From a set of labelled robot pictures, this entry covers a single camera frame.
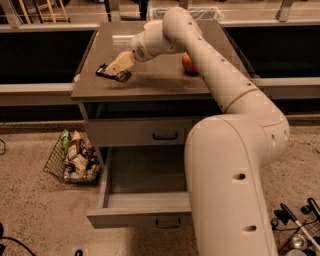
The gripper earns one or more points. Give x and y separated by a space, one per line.
140 48

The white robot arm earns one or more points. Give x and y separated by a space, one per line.
223 154

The grey drawer cabinet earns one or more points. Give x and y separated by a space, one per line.
158 88

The closed middle grey drawer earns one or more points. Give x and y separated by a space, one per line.
139 131

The open bottom grey drawer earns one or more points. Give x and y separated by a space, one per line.
143 186

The red apple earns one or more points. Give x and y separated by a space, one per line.
188 64

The clear plastic bin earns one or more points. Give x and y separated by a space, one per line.
198 13

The metal can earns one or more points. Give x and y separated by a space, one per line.
298 241

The wooden chair frame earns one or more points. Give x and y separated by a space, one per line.
42 11

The wire basket of snacks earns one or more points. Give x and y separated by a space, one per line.
73 160

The black tool with white handle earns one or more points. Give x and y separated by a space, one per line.
285 220

